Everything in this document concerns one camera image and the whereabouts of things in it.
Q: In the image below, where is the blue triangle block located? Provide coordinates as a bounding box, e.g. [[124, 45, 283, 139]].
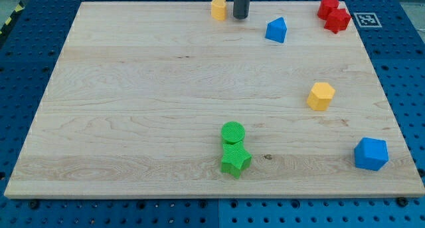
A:
[[265, 17, 287, 43]]

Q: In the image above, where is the green cylinder block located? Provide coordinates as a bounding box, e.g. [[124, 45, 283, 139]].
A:
[[221, 121, 246, 144]]

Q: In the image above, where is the green star block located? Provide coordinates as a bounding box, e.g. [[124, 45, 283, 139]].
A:
[[220, 141, 252, 179]]

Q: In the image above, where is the wooden board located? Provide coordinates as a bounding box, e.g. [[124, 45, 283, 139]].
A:
[[5, 1, 424, 199]]

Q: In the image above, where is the yellow heart block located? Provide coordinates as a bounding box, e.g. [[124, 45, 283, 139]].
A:
[[211, 0, 227, 21]]

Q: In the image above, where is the yellow hexagon block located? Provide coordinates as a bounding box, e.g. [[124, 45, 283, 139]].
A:
[[307, 82, 336, 111]]

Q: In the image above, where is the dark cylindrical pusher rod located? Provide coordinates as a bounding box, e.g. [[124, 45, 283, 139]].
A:
[[233, 0, 250, 19]]

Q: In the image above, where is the red star block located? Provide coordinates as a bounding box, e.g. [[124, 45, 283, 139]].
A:
[[324, 9, 351, 34]]

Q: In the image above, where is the red cylinder block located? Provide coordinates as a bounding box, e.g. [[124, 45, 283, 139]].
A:
[[317, 0, 339, 20]]

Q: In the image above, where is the blue cube block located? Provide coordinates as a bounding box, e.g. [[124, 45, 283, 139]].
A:
[[355, 137, 389, 171]]

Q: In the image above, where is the white fiducial marker tag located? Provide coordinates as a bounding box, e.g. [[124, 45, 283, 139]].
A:
[[354, 12, 382, 28]]

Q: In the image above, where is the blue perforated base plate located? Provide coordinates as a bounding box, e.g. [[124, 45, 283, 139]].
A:
[[1, 0, 424, 227]]

